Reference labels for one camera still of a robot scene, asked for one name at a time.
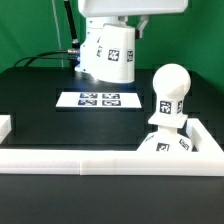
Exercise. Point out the white lamp base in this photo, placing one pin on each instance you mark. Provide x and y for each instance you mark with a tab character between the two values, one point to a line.
165	139

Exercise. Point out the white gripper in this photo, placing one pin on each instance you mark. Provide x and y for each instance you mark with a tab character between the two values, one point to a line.
105	8

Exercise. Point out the white left wall piece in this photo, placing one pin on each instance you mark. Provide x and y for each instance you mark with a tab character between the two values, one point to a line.
5	126

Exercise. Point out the white lamp bulb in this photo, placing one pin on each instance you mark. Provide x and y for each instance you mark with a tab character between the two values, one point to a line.
171	83

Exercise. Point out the white right wall rail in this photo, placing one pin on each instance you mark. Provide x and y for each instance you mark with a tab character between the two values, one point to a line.
201	138

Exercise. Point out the white marker sheet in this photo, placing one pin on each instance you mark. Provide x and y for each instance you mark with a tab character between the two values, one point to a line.
98	100

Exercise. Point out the white lamp shade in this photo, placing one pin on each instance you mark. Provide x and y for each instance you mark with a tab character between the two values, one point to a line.
115	55

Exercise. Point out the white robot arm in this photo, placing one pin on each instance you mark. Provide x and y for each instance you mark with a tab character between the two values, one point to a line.
94	28

